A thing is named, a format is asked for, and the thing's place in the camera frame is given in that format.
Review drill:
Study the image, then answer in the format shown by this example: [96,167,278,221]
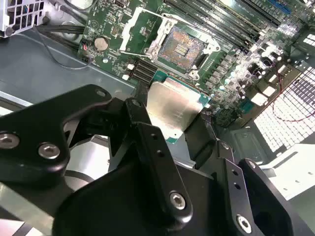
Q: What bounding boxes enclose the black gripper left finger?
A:
[0,80,194,226]

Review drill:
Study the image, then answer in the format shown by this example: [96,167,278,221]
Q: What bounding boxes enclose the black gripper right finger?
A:
[184,114,295,236]

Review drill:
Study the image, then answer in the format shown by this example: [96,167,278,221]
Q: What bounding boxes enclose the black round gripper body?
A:
[52,161,237,236]

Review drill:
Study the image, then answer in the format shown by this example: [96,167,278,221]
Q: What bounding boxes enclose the silver square CPU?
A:
[145,76,213,146]

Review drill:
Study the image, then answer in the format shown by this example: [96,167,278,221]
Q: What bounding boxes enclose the metal frame socket cover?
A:
[120,6,173,58]

